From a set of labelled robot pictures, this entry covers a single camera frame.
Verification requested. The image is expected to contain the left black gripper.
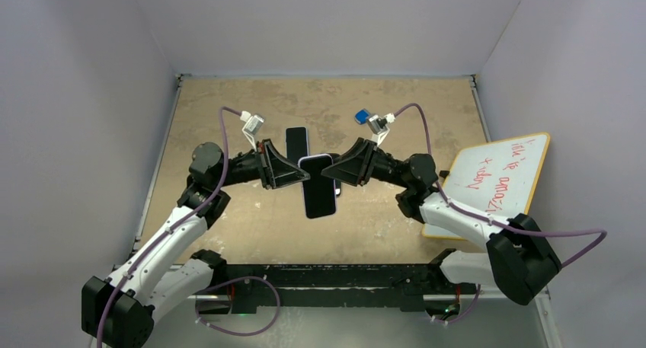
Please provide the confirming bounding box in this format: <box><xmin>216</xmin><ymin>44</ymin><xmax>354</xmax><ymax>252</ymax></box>
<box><xmin>215</xmin><ymin>139</ymin><xmax>309</xmax><ymax>190</ymax></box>

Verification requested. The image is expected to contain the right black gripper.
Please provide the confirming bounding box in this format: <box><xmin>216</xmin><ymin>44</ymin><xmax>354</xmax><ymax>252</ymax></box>
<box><xmin>320</xmin><ymin>138</ymin><xmax>411</xmax><ymax>188</ymax></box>

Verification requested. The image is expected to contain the black phone case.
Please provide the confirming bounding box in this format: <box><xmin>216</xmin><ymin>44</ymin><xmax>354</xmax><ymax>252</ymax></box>
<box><xmin>329</xmin><ymin>153</ymin><xmax>342</xmax><ymax>198</ymax></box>

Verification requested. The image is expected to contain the light blue phone case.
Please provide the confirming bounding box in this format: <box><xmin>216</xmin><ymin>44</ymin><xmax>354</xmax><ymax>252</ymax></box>
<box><xmin>285</xmin><ymin>126</ymin><xmax>310</xmax><ymax>168</ymax></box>

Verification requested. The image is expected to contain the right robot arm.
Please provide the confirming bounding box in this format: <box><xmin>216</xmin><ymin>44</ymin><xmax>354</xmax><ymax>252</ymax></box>
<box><xmin>321</xmin><ymin>138</ymin><xmax>566</xmax><ymax>305</ymax></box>

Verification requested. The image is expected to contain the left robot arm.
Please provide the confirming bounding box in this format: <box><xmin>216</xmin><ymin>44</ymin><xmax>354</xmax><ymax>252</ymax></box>
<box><xmin>81</xmin><ymin>139</ymin><xmax>310</xmax><ymax>347</ymax></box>

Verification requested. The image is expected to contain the blue eraser block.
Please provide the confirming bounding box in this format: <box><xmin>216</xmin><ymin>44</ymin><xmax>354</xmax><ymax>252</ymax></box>
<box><xmin>354</xmin><ymin>109</ymin><xmax>372</xmax><ymax>125</ymax></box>

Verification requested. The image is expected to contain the yellow-framed whiteboard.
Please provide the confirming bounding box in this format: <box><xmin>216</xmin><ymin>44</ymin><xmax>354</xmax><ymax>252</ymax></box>
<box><xmin>421</xmin><ymin>132</ymin><xmax>550</xmax><ymax>248</ymax></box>

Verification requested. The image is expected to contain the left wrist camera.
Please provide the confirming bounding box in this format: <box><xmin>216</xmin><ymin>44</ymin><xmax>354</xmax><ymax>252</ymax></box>
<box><xmin>240</xmin><ymin>110</ymin><xmax>265</xmax><ymax>148</ymax></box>

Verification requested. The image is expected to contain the black base frame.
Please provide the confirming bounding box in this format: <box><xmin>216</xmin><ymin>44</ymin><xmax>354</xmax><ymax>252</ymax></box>
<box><xmin>179</xmin><ymin>250</ymin><xmax>481</xmax><ymax>317</ymax></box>

